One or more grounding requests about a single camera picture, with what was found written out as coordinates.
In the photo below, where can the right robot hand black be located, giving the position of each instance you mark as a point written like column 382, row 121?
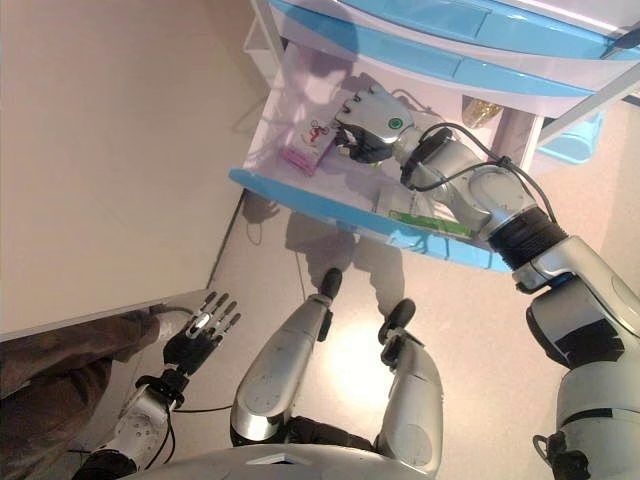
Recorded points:
column 375, row 117

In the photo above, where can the left robot hand black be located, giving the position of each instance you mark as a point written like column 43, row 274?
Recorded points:
column 192, row 345

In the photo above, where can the white drawer teal front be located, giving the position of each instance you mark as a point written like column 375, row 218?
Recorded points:
column 310, row 202
column 400, row 20
column 425, row 65

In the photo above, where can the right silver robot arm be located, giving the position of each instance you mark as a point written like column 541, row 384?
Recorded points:
column 480, row 195

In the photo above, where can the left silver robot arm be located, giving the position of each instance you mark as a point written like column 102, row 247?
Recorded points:
column 142, row 417

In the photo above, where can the pink cartoon print box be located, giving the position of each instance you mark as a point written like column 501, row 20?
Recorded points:
column 312, row 145

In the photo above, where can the white gauze packet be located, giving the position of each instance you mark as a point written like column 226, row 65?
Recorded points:
column 395, row 200

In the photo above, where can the left silver robot leg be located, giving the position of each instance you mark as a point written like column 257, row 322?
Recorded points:
column 280, row 370

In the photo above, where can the clear jar yellow contents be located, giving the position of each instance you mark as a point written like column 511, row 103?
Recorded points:
column 480, row 112

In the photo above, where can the flat green white box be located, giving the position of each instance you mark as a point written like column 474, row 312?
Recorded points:
column 435, row 227

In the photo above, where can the brown mottled fabric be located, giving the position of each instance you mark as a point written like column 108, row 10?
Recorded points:
column 55, row 380

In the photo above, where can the light blue lidded bin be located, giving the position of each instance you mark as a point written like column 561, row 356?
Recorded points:
column 575, row 140

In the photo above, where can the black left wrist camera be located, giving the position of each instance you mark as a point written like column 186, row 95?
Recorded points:
column 167, row 385

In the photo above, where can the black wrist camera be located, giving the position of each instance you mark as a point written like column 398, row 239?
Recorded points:
column 167, row 385
column 432, row 142

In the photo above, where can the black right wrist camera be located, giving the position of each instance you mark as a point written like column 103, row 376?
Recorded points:
column 432, row 142

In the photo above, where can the white side bracket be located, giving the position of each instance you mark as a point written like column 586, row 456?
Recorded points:
column 257, row 45

